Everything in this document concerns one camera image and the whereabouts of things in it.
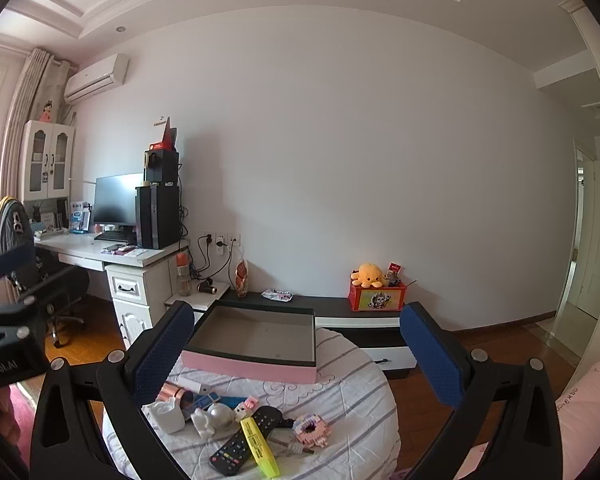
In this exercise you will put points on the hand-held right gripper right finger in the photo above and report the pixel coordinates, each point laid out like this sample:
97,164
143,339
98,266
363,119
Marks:
430,355

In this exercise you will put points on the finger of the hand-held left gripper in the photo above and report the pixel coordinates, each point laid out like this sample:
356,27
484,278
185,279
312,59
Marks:
7,262
5,314

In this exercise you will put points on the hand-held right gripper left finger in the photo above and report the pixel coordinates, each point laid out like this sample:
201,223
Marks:
162,355

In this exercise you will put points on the copper tape roll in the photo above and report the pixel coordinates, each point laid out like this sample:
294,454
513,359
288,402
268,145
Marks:
172,392

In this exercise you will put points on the white astronaut figurine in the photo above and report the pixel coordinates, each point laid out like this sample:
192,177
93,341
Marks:
165,415

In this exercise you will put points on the blue highlighter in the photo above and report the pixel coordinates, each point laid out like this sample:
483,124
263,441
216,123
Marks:
205,402

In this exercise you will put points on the white USB charger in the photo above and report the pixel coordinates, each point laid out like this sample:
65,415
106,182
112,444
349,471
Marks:
201,422

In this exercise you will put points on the pink storage box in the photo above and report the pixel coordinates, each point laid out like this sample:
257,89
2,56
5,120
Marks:
260,330

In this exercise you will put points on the black remote control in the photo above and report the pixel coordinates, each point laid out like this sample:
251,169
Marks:
232,455

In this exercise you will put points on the yellow highlighter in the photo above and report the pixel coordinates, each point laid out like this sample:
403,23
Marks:
260,447

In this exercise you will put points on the pink building block toy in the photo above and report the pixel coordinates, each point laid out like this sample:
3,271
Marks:
310,430

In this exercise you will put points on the black office chair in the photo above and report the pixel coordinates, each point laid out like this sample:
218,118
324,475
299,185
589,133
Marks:
55,290

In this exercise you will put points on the white side table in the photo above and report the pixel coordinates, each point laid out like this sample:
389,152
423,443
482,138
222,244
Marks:
200,300

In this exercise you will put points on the black and white TV stand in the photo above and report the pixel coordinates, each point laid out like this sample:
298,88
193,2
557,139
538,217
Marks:
360,332

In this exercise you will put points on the white desk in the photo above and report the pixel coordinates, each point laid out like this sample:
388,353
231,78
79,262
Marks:
80,247

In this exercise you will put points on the red toy crate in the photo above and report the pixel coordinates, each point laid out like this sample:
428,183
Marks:
377,300

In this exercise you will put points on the bottle with orange cap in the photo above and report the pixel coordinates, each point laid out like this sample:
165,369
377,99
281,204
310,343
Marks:
183,280

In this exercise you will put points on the small black cylinder device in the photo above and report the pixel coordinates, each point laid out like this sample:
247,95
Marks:
206,286

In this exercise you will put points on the blue box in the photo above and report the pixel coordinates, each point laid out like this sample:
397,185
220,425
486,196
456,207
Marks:
80,217

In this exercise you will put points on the small red box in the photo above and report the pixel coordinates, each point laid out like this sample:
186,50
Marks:
395,270

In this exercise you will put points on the small pink white toy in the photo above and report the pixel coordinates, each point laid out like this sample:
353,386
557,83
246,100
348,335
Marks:
245,408

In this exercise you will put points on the yellow octopus plush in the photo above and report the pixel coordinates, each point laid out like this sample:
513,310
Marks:
368,275

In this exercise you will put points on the orange snack bag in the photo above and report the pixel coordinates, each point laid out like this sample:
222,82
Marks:
241,280

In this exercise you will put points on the white glass-door cabinet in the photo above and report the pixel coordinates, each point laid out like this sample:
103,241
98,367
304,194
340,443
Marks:
47,160

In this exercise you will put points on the black keyboard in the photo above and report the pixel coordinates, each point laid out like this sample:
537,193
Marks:
116,235

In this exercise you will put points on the black computer monitor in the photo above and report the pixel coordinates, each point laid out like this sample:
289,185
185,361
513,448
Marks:
117,200

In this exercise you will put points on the white printed packet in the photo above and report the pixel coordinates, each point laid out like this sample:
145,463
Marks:
277,295

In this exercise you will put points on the black computer tower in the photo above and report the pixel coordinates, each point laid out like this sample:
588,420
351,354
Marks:
157,217

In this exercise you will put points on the pink doll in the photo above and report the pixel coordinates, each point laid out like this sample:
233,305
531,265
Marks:
45,111

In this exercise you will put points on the black box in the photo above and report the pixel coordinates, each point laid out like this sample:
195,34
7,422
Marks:
161,166

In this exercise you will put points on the white door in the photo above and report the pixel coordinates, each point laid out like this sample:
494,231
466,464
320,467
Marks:
597,240

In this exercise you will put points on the white air conditioner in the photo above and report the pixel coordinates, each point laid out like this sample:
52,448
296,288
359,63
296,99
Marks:
95,79

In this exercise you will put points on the wall power outlets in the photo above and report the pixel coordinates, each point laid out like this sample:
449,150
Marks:
221,238

